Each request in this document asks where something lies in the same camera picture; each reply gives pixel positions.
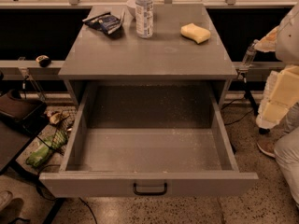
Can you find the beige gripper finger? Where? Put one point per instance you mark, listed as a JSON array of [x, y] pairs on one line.
[[268, 42]]

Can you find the grey top drawer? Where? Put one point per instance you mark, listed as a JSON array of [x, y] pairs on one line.
[[149, 135]]

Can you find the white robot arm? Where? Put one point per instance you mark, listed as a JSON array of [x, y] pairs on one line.
[[284, 39]]

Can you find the grey drawer cabinet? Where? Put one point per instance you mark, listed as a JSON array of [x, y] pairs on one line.
[[167, 55]]

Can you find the small bottle on ledge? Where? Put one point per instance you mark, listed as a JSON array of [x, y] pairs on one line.
[[249, 55]]

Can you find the yellow foam padded block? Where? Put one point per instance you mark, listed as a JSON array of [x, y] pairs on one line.
[[280, 94]]

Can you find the yellow sponge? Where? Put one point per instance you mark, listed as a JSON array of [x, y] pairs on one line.
[[195, 33]]

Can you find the black tripod stand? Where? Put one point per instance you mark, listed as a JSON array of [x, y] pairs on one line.
[[248, 94]]

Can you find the person leg light trousers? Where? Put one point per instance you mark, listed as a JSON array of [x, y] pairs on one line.
[[287, 152]]

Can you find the brown shoe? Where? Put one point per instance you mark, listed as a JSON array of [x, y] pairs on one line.
[[266, 147]]

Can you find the clear plastic water bottle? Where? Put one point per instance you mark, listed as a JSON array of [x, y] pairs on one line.
[[144, 18]]

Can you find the blue chip bag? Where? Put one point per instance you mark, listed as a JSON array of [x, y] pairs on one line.
[[106, 23]]

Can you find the green snack bag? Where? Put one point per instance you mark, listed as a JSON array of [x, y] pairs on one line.
[[48, 146]]

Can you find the dark brown chair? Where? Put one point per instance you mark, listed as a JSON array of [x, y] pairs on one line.
[[21, 120]]

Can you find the white shoe tip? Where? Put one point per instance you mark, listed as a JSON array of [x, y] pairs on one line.
[[5, 199]]

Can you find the black top drawer handle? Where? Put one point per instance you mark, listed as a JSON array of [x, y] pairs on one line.
[[150, 190]]

